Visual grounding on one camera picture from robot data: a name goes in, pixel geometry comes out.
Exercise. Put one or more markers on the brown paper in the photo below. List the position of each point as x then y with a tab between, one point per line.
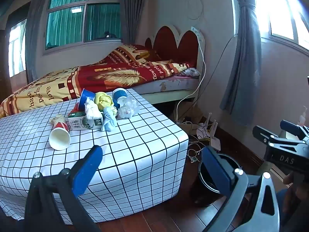
57	119

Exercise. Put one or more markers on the bright wide window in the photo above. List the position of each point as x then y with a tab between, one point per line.
282	4

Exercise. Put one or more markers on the grey curtain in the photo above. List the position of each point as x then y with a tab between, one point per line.
36	29
135	9

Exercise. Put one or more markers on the table with checkered tablecloth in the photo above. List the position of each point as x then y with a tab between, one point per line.
132	149

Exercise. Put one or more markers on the yellow towel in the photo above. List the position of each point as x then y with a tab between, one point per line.
103	100

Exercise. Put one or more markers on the blue-grey tied curtain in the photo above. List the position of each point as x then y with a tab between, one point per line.
243	65

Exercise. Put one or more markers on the white power strip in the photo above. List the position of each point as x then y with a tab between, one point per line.
196	33

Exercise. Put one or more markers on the floral pillow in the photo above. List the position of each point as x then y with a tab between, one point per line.
190	72

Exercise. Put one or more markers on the red white headboard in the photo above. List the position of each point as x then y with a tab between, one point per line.
169	41

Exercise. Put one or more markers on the red cloth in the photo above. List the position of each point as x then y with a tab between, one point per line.
76	107

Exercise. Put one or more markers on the white bed frame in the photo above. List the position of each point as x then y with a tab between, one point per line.
166	96

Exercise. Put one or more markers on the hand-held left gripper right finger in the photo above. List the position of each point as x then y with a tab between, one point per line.
217	171

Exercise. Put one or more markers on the white router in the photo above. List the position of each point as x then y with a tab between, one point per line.
201	133
216	143

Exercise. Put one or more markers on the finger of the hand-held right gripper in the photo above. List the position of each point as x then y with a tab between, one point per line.
288	125
262	133

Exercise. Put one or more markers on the clear plastic bag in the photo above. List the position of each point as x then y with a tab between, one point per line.
128	110

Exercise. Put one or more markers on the red white paper cup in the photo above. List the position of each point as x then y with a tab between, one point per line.
59	137

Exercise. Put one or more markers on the blue paper cup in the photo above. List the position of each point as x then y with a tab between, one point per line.
84	99
119	95

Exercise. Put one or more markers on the dark cloth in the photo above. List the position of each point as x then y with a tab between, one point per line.
51	45

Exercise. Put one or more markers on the black trash bin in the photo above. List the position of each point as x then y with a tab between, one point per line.
207	191

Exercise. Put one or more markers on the white tissue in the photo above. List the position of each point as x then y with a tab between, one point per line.
93	110

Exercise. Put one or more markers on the small black object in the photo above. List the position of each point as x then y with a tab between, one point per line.
108	35

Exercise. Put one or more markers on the green white milk carton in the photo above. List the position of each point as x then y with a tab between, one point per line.
82	123

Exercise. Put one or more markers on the grey mattress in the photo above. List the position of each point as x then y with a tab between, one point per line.
169	84

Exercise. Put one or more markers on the window with green curtain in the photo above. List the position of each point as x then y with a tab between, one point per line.
65	24

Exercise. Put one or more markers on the pink lotion pump bottle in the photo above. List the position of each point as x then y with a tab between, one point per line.
303	119

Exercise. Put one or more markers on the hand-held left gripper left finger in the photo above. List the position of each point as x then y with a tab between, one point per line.
89	171

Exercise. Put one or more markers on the red yellow printed blanket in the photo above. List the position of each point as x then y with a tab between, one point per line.
84	77

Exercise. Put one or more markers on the bright narrow window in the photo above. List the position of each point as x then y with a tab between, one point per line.
17	50

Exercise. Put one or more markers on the person's right hand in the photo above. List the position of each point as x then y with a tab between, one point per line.
288	180

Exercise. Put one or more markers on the cardboard box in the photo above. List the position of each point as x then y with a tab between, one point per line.
190	123

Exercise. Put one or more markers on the person's trouser leg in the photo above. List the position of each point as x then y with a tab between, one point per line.
293	212

